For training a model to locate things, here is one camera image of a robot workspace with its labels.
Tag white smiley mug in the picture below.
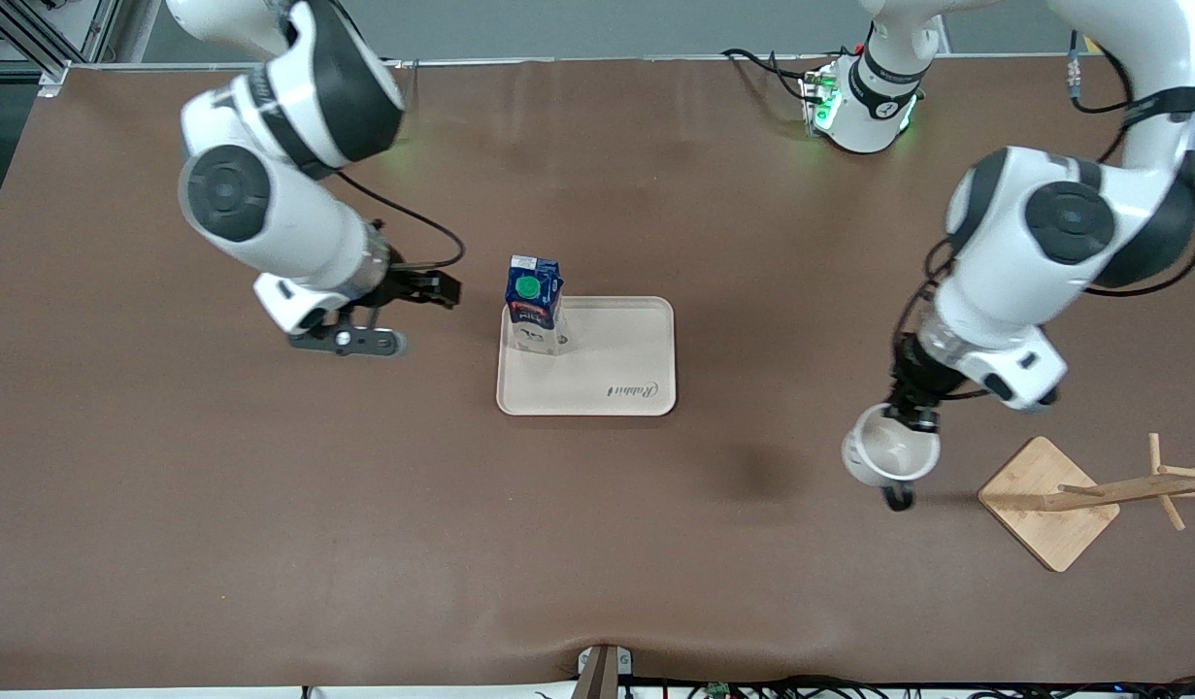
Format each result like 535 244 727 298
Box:
842 403 943 513

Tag blue milk carton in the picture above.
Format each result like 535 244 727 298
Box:
505 254 565 356

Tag wooden cup rack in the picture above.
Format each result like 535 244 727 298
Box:
978 433 1195 574

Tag beige rectangular tray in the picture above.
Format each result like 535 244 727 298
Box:
496 295 678 417

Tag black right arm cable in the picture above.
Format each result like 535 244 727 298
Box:
335 170 465 271

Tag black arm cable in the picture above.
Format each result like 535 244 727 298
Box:
335 170 465 271
893 29 1195 389

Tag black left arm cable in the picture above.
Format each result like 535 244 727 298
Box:
893 29 1195 389

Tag black left base cable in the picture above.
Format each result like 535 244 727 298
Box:
721 49 821 103

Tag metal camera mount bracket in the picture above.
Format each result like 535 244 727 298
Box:
576 644 634 699

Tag aluminium frame profile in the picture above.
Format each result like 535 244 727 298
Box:
0 0 122 98

